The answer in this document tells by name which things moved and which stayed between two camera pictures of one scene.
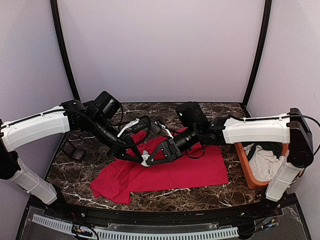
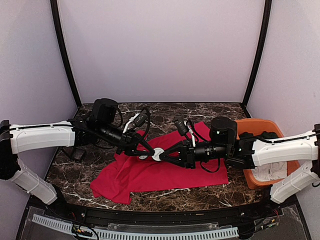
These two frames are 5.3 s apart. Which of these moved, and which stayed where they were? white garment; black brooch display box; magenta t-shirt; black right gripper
Moved: black right gripper
Stayed: black brooch display box; white garment; magenta t-shirt
